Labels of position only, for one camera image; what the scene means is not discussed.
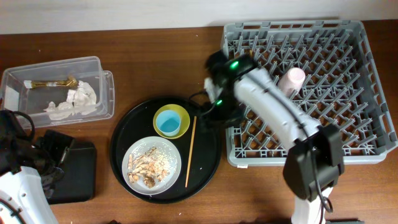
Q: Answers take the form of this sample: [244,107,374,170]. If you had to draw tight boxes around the wooden chopstick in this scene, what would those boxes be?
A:
[185,116,197,188]

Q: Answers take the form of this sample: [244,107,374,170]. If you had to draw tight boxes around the yellow-green bowl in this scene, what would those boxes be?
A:
[153,104,190,139]

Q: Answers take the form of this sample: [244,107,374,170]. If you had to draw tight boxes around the light blue cup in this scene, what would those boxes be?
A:
[155,110,181,137]

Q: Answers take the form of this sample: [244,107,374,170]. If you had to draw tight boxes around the pink cup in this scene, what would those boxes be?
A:
[277,67,306,97]

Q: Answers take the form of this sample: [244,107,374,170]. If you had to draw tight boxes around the grey plate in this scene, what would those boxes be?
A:
[121,136,182,196]

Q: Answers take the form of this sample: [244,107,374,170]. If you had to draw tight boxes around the food scraps with rice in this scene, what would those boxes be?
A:
[127,147,171,189]

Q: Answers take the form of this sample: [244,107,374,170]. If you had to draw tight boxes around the white napkin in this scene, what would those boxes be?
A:
[44,81,97,121]

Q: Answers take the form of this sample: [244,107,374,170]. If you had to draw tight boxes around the gold coffee stick wrapper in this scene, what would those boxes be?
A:
[24,77,78,89]

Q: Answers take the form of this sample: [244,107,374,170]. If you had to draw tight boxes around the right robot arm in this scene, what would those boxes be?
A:
[200,50,345,223]

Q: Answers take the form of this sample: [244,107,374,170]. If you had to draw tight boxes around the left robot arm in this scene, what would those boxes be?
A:
[1,110,75,223]

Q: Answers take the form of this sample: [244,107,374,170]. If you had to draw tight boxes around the white rack label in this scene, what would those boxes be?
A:
[237,164,248,169]

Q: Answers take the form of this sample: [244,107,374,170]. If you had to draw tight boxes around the grey dishwasher rack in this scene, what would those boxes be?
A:
[221,20,397,165]

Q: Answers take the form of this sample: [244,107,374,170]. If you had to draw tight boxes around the clear plastic waste bin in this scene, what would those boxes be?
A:
[1,56,115,128]

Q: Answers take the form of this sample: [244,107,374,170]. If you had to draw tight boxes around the round black serving tray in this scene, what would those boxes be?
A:
[109,96,221,203]

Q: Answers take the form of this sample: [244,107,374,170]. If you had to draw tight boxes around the black rectangular tray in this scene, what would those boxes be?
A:
[45,141,97,205]

